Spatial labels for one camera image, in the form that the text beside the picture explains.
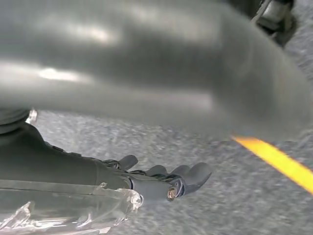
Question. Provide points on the clear plastic film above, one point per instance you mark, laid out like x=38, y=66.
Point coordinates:
x=73, y=207

